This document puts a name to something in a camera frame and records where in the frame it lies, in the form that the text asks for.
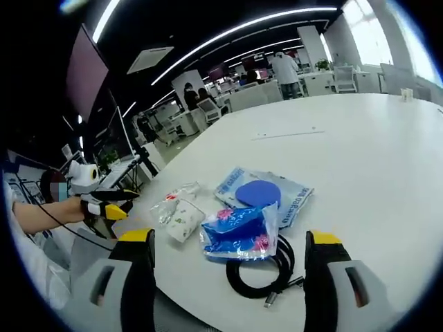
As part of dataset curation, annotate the large dark wall screen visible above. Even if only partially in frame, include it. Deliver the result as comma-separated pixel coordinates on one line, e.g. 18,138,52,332
65,24,110,120

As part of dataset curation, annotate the white patterned packet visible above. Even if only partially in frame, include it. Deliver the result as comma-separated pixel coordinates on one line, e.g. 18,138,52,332
165,199,207,242

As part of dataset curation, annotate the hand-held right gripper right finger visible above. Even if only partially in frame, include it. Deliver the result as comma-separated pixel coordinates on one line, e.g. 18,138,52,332
304,229,399,332

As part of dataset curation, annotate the white office chair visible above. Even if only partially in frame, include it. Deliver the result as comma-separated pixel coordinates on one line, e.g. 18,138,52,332
197,98,223,126
333,65,357,93

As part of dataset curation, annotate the clear plastic bag item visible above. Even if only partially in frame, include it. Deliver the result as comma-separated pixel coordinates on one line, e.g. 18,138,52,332
150,181,202,226

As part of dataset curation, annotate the white tabletop table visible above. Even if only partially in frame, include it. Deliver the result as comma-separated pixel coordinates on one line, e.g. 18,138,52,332
114,92,443,332

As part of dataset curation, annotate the black tripod stand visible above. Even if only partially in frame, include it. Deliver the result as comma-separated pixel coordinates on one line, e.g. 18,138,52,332
133,140,160,181

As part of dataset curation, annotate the grey printed plastic bag item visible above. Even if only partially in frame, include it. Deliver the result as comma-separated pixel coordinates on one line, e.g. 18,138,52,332
213,167,315,230

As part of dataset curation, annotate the blue round disc item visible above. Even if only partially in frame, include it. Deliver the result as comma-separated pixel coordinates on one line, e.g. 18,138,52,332
235,179,282,209

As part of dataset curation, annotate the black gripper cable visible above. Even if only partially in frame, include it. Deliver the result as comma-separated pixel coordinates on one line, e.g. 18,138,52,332
33,199,117,252

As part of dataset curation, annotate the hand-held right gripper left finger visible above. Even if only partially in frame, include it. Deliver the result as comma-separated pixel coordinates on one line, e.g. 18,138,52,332
64,228,156,332

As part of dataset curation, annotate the person's white clothing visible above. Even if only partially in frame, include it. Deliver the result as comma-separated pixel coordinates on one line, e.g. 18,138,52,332
5,179,74,311

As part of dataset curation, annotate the blue pink plastic packet item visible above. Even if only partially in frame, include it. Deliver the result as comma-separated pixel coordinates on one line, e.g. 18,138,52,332
199,202,280,266

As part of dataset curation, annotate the black cable item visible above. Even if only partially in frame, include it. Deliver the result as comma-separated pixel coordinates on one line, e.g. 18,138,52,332
226,234,306,309

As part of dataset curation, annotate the ceiling air conditioner vent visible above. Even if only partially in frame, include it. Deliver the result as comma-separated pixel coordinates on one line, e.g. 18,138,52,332
126,46,175,75

